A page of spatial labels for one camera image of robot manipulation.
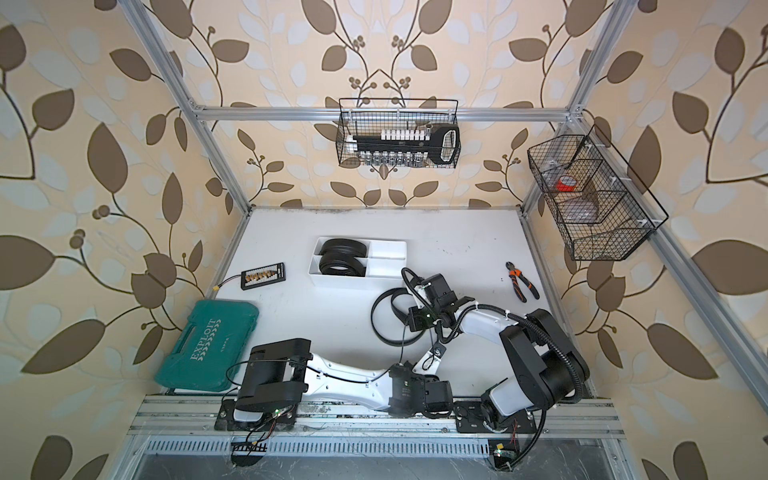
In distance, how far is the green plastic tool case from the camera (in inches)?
30.8

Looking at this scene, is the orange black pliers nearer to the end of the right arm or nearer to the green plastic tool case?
the end of the right arm

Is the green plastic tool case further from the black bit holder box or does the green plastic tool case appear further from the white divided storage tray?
the white divided storage tray

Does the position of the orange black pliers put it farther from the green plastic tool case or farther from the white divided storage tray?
the green plastic tool case

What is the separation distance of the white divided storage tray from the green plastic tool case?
254mm

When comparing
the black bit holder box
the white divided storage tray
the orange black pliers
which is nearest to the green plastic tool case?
the black bit holder box

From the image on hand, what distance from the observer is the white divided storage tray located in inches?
37.5
